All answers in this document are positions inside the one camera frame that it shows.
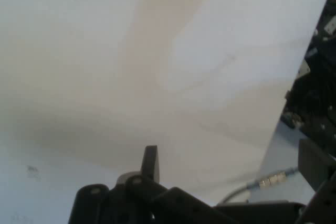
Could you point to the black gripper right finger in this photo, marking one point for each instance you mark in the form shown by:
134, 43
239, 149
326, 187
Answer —
312, 161

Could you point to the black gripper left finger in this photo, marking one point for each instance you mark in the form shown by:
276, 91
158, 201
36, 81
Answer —
150, 163

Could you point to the dark metal equipment frame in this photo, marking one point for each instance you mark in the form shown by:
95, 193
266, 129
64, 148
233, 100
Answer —
317, 98

